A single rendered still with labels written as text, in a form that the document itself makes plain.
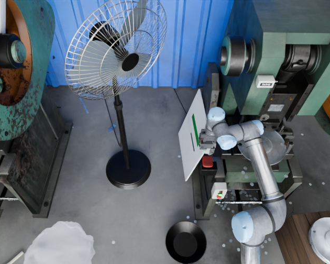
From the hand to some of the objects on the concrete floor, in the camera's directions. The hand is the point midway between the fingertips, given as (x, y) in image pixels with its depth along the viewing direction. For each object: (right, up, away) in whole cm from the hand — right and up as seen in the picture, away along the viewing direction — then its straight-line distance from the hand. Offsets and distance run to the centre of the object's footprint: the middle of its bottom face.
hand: (209, 152), depth 157 cm
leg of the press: (+4, -20, +91) cm, 93 cm away
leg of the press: (+57, -21, +92) cm, 110 cm away
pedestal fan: (-60, +8, +109) cm, 124 cm away
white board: (-3, -10, +98) cm, 98 cm away
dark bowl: (-10, -72, +53) cm, 90 cm away
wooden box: (+80, -79, +50) cm, 123 cm away
